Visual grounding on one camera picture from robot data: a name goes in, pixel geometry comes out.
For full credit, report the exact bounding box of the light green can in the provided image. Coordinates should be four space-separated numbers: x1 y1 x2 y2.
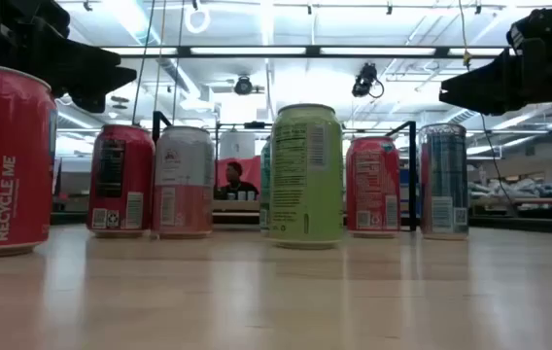
268 103 344 250

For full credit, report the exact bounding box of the dark red cola can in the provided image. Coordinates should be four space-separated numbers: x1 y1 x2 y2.
86 123 155 239

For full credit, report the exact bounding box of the red Fanta soda can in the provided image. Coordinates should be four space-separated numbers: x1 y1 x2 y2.
0 61 58 259
345 136 401 239

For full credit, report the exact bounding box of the person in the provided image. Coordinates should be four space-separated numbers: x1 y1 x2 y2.
214 160 260 201

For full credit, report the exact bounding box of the black overhead camera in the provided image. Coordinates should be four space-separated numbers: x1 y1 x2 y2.
352 61 385 99

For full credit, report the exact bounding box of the cluttered background table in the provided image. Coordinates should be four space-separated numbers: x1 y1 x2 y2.
467 177 552 220

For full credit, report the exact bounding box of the white and pink can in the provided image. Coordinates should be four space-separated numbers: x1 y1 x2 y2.
152 125 216 240

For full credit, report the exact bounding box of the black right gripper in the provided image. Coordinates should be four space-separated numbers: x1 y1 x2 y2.
439 0 552 117

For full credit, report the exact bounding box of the green Sprite can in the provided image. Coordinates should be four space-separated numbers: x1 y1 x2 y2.
259 138 273 234

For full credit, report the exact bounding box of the black overhead frame bar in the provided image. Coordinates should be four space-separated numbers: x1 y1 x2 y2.
100 45 510 59

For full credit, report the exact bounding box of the tall slim silver can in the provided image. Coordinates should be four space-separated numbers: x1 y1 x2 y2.
419 122 470 241

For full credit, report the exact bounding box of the black wire frame rack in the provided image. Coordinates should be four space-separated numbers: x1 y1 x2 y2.
152 110 418 233

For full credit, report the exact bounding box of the black table frame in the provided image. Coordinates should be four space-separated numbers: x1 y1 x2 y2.
52 211 552 236

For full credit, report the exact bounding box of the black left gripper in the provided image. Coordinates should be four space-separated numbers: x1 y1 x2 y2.
0 0 138 114

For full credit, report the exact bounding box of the white ring light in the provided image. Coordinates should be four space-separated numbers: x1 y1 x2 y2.
183 4 212 35

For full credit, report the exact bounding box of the round black ceiling camera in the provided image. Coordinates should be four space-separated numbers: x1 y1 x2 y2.
233 75 254 96

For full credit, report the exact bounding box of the thin hanging black cable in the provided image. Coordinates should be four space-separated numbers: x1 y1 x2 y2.
131 0 156 126

